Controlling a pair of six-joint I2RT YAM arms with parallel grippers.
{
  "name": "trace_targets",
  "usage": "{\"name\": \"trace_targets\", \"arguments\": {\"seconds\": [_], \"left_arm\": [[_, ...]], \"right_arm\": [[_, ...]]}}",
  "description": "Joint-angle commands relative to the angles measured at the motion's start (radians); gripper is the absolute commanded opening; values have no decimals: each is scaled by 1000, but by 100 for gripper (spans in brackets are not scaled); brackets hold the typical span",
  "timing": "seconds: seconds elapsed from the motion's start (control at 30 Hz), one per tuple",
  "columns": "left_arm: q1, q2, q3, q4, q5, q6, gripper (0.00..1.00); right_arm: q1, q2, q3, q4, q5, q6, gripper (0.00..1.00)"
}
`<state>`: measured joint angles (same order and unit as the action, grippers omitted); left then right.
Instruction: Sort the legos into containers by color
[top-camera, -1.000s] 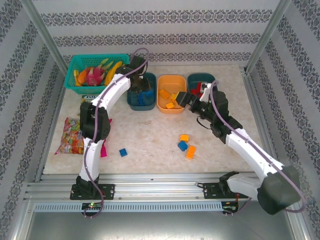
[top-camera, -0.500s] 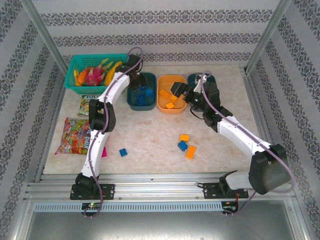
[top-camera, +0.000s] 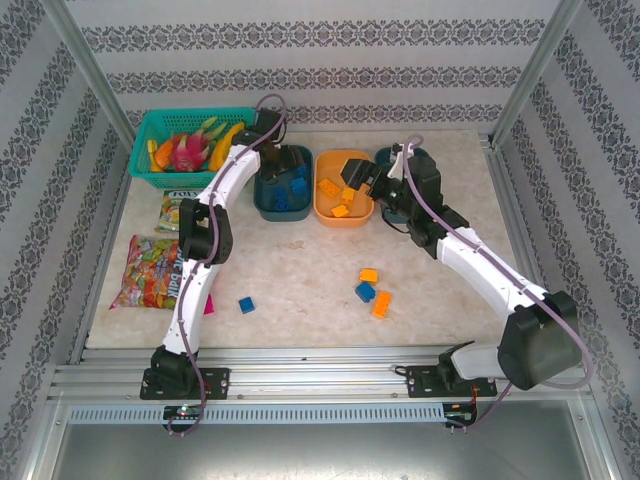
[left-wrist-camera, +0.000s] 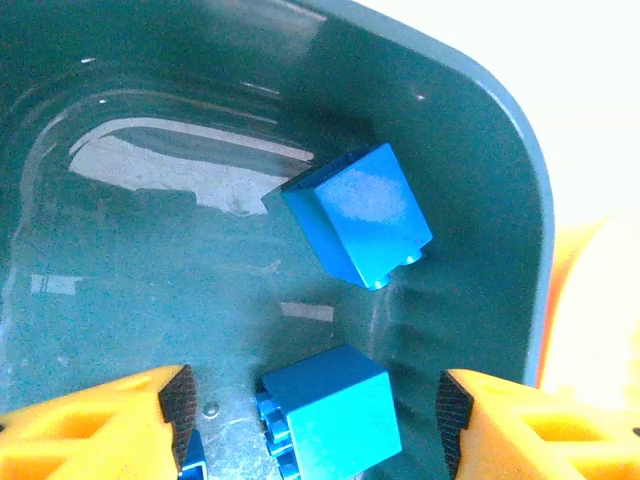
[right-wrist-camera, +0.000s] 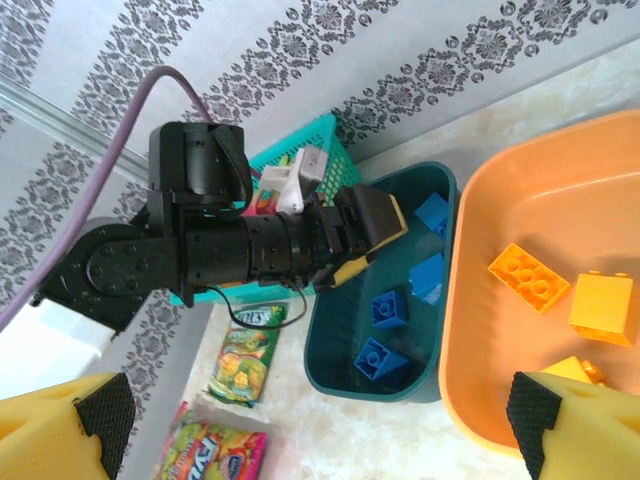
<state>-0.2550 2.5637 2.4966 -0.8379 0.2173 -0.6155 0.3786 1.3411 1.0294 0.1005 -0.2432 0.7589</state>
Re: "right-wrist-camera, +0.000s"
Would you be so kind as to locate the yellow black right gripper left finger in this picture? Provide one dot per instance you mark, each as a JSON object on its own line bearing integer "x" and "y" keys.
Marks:
{"x": 55, "y": 430}

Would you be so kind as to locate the yellow square lego brick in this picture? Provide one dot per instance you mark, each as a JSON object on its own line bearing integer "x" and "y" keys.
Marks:
{"x": 602, "y": 307}
{"x": 575, "y": 371}

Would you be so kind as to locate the dark teal plastic container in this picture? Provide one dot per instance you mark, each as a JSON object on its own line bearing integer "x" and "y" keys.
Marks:
{"x": 340, "y": 325}

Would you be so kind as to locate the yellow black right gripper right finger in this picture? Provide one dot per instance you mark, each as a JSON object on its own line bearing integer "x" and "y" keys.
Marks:
{"x": 585, "y": 435}

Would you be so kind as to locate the teal plastic mesh basket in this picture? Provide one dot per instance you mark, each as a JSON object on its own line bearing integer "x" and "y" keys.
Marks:
{"x": 340, "y": 165}

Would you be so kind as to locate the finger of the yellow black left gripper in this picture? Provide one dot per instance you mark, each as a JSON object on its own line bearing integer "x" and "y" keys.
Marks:
{"x": 372, "y": 210}
{"x": 345, "y": 270}

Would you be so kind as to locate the long yellow lego brick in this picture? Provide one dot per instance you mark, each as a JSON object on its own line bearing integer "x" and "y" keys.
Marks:
{"x": 527, "y": 277}

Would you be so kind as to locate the orange plastic container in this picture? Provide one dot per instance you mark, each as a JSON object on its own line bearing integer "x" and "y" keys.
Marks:
{"x": 500, "y": 350}

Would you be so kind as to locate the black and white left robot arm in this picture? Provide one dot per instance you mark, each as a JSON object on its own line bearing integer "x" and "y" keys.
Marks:
{"x": 105, "y": 265}

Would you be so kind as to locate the blue square lego brick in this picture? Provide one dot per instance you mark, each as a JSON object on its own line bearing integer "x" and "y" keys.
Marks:
{"x": 432, "y": 212}
{"x": 390, "y": 310}
{"x": 427, "y": 277}
{"x": 380, "y": 362}

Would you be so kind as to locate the colourful fruit candy bag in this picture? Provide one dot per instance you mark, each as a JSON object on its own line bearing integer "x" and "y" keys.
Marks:
{"x": 210, "y": 450}

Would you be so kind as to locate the aluminium frame post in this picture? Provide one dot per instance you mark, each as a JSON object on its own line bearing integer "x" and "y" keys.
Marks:
{"x": 65, "y": 120}

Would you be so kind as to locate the green Fox's candy bag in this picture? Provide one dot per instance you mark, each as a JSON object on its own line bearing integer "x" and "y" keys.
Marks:
{"x": 245, "y": 360}

